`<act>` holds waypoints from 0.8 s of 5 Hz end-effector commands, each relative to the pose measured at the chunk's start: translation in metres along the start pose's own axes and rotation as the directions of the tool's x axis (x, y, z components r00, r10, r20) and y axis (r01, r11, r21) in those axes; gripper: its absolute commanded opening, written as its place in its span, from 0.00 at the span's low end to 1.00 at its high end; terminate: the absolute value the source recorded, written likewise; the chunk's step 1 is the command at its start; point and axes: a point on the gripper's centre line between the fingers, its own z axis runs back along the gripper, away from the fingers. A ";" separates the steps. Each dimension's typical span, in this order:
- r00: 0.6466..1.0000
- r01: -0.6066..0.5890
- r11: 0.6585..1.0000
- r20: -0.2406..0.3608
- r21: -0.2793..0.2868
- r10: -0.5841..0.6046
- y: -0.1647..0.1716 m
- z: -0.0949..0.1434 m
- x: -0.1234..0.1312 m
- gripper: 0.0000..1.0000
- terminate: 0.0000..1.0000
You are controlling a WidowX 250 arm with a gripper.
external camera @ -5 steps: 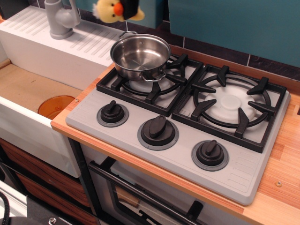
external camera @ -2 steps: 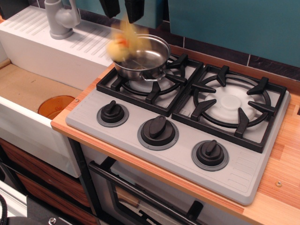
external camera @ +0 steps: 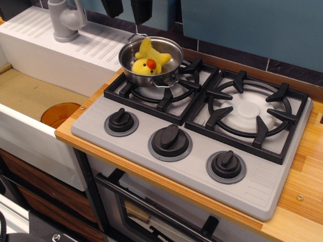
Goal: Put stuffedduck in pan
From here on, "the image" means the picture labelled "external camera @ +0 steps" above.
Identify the black stove knob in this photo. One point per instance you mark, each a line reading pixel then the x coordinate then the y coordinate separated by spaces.
pixel 121 123
pixel 170 144
pixel 226 167

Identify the stainless steel pan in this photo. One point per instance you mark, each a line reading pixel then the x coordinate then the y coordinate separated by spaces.
pixel 169 74

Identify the white toy sink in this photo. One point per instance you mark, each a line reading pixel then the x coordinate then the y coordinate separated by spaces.
pixel 37 73

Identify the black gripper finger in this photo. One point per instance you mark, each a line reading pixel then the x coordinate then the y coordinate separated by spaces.
pixel 113 8
pixel 142 10

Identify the black right burner grate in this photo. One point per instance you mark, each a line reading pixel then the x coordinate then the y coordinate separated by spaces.
pixel 258 117

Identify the black burner grate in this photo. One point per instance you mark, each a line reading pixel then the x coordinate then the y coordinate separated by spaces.
pixel 258 117
pixel 171 104

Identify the orange sink drain disc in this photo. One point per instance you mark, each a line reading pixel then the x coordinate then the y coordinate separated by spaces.
pixel 58 114

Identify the wooden drawer fronts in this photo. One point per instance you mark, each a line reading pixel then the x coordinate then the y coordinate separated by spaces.
pixel 48 197

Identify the black right stove knob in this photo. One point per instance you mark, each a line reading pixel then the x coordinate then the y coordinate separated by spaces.
pixel 226 167

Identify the black left burner grate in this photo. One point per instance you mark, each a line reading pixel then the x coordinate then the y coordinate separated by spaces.
pixel 171 104

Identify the black middle stove knob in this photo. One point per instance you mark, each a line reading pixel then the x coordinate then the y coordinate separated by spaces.
pixel 170 144

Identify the oven door with handle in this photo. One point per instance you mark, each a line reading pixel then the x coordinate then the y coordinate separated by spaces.
pixel 144 212

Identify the grey toy faucet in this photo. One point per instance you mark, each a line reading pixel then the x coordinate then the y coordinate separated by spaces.
pixel 66 22

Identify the grey toy stove top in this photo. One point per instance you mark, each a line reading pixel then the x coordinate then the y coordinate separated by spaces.
pixel 256 194

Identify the black left stove knob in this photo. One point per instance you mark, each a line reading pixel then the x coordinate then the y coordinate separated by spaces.
pixel 121 123

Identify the yellow stuffed duck toy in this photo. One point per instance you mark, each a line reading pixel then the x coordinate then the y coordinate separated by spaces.
pixel 148 60

